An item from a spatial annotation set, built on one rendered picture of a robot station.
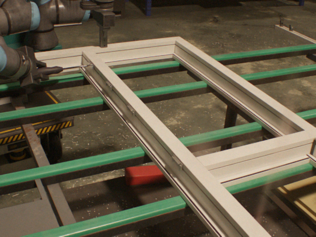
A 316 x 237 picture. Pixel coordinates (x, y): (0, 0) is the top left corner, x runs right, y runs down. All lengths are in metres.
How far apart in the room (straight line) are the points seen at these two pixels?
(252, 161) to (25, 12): 0.82
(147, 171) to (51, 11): 1.13
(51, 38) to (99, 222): 1.55
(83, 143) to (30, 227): 1.89
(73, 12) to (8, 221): 1.53
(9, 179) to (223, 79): 0.86
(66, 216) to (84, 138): 1.87
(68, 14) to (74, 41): 2.31
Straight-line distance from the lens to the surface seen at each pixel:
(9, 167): 2.54
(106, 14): 1.70
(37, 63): 1.56
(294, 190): 1.59
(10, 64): 1.35
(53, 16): 2.37
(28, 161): 2.56
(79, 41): 4.67
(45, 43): 2.40
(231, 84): 1.59
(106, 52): 1.80
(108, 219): 1.02
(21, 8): 1.44
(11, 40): 2.51
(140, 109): 1.31
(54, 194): 1.16
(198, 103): 3.45
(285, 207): 2.05
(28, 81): 1.47
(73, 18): 2.40
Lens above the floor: 1.55
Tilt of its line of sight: 30 degrees down
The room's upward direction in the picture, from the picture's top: 3 degrees clockwise
